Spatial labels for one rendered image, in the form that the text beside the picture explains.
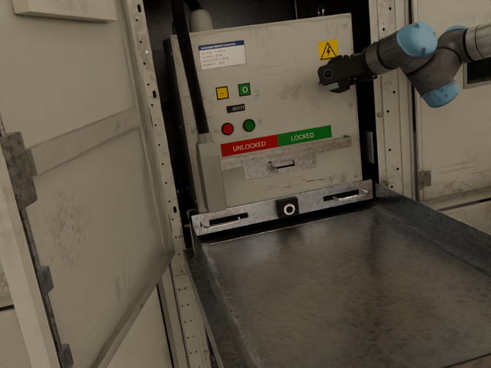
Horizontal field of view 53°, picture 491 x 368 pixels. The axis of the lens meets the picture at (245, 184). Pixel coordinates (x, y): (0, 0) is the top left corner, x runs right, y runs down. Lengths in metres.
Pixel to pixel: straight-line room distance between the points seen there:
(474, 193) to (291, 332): 0.91
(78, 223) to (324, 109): 0.77
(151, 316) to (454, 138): 0.99
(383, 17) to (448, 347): 0.87
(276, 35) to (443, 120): 0.54
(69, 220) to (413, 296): 0.64
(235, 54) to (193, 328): 0.76
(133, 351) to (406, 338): 0.79
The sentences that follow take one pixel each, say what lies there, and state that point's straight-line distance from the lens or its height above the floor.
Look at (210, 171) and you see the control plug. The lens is 1.20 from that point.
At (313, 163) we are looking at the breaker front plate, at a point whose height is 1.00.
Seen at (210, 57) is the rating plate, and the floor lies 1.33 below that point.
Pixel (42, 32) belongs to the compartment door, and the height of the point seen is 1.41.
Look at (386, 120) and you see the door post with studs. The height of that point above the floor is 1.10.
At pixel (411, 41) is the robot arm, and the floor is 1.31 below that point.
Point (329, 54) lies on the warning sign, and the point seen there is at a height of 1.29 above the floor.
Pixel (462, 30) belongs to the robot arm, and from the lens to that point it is 1.26.
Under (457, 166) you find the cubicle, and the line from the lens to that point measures 1.56.
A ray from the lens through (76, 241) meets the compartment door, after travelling 0.89.
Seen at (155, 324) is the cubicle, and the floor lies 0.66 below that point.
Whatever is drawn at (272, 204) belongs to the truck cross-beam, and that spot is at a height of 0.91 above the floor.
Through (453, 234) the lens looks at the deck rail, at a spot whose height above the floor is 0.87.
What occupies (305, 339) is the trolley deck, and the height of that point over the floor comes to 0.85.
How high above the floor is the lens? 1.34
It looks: 15 degrees down
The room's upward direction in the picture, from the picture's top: 8 degrees counter-clockwise
